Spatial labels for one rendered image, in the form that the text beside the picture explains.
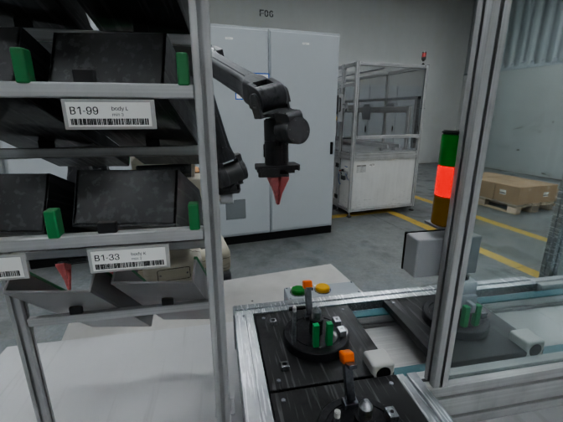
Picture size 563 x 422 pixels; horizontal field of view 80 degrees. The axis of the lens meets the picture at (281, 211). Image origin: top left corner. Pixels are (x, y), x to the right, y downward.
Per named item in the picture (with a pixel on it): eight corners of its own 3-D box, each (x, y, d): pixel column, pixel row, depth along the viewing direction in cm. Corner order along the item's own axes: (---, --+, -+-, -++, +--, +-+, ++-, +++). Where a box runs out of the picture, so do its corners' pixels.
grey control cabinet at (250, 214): (196, 234, 418) (181, 33, 355) (259, 227, 443) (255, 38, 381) (201, 249, 369) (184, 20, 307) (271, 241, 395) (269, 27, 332)
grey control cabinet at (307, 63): (259, 227, 443) (255, 38, 381) (314, 221, 469) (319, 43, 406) (271, 241, 395) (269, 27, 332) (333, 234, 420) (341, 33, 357)
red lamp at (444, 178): (427, 192, 58) (431, 163, 57) (453, 191, 59) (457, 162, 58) (446, 199, 54) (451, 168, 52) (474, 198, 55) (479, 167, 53)
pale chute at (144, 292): (162, 319, 77) (166, 300, 80) (220, 319, 78) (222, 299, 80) (110, 283, 53) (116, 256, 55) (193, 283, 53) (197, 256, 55)
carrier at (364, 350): (254, 321, 83) (253, 275, 79) (347, 311, 87) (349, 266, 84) (270, 400, 60) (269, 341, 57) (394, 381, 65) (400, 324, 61)
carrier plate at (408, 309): (381, 306, 90) (382, 299, 89) (462, 297, 94) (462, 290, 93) (438, 371, 67) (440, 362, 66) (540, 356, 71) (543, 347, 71)
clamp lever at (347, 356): (342, 398, 55) (338, 349, 56) (353, 396, 55) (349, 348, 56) (350, 408, 52) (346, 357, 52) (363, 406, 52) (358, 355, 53)
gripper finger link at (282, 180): (290, 207, 81) (289, 167, 79) (260, 208, 80) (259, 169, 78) (284, 200, 88) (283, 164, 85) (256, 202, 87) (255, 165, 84)
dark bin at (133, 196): (152, 241, 70) (154, 206, 71) (215, 240, 70) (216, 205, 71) (71, 227, 42) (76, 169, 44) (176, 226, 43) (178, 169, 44)
